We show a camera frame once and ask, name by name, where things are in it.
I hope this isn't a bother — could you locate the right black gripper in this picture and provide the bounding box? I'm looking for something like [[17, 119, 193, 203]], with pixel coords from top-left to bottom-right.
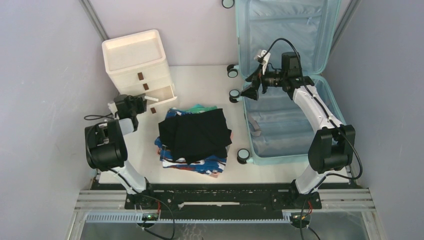
[[240, 62, 288, 100]]

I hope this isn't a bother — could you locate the white box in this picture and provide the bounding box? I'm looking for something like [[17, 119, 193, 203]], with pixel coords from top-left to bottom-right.
[[144, 95, 159, 102]]

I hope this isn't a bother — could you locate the white three-drawer storage cabinet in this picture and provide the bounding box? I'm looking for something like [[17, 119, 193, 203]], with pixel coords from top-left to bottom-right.
[[101, 29, 178, 115]]

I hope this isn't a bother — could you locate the light blue ribbed suitcase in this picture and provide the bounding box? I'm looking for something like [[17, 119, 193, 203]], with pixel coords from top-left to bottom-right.
[[227, 0, 355, 171]]

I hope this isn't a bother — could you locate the green white patterned garment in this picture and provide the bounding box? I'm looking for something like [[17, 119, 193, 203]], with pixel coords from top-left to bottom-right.
[[184, 104, 218, 114]]

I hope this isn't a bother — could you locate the black garment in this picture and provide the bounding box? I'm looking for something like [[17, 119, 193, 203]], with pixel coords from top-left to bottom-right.
[[158, 108, 232, 164]]

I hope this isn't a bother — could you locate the blue white striped garment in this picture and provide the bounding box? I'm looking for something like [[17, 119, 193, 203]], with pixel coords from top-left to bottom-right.
[[154, 107, 214, 176]]

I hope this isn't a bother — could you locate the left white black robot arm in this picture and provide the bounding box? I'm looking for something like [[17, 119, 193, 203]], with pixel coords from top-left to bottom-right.
[[84, 94, 157, 209]]

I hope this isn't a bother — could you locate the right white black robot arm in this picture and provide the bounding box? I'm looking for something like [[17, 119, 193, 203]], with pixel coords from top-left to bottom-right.
[[240, 50, 356, 208]]

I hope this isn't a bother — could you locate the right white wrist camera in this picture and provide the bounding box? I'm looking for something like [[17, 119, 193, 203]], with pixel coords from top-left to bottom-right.
[[254, 49, 271, 75]]

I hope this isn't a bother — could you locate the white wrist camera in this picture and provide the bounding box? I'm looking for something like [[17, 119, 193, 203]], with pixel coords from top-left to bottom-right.
[[107, 101, 118, 118], [254, 49, 271, 75]]

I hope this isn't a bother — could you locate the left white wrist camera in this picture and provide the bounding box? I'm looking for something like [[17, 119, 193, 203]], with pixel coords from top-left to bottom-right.
[[107, 101, 118, 118]]

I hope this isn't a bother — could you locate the right black camera cable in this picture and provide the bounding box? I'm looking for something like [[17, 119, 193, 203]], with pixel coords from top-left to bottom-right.
[[259, 37, 364, 181]]

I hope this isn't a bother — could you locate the black mounting rail base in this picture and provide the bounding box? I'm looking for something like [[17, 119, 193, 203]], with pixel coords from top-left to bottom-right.
[[124, 183, 322, 220]]

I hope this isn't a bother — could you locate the white slotted cable duct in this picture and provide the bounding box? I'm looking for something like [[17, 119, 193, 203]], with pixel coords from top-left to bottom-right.
[[85, 212, 292, 224]]

